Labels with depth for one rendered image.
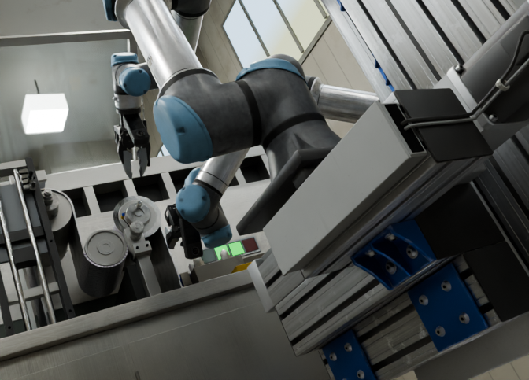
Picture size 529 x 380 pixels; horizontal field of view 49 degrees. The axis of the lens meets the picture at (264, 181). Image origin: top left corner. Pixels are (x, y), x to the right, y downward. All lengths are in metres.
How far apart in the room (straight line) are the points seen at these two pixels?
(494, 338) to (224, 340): 0.76
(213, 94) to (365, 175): 0.41
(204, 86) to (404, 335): 0.49
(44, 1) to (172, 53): 5.73
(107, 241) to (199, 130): 0.93
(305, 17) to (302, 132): 4.31
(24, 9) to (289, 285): 6.05
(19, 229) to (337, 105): 0.90
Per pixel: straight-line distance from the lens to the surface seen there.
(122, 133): 1.73
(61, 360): 1.39
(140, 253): 1.72
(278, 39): 5.52
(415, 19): 0.96
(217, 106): 0.93
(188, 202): 1.27
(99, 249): 1.78
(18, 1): 6.70
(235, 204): 2.34
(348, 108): 1.47
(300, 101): 0.96
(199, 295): 1.45
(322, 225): 0.66
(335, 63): 4.92
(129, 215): 1.81
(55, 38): 2.16
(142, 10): 1.16
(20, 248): 1.67
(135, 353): 1.41
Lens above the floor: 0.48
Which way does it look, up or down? 23 degrees up
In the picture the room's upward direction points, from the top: 25 degrees counter-clockwise
